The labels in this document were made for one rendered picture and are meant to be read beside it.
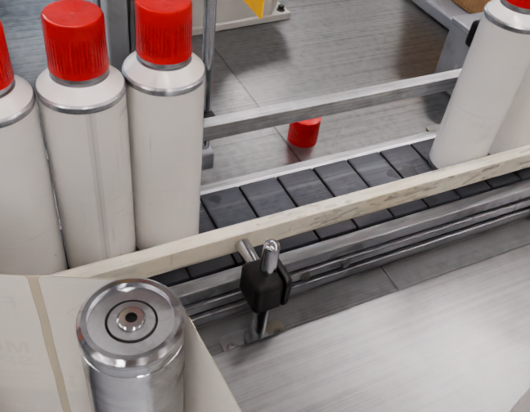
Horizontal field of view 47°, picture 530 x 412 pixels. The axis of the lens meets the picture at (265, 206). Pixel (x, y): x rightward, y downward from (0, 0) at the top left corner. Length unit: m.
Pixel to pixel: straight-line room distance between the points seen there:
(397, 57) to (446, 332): 0.49
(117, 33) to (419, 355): 0.34
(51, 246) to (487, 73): 0.37
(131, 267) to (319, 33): 0.56
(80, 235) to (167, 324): 0.22
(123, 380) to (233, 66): 0.62
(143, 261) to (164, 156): 0.08
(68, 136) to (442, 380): 0.30
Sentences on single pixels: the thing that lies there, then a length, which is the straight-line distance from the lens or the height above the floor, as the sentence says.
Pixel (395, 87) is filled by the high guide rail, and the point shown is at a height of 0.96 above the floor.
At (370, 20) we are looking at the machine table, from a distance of 0.97.
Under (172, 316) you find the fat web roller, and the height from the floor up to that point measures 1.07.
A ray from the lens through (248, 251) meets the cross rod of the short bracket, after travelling 0.45.
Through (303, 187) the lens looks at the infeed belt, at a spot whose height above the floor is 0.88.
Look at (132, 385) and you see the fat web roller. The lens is 0.22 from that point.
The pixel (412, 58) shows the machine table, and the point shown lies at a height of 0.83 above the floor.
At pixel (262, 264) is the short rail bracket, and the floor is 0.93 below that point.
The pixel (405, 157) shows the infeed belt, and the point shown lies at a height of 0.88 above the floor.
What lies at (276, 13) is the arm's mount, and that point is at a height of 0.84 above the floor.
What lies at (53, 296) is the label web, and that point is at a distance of 0.25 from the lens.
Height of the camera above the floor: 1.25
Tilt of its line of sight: 44 degrees down
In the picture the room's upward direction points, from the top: 8 degrees clockwise
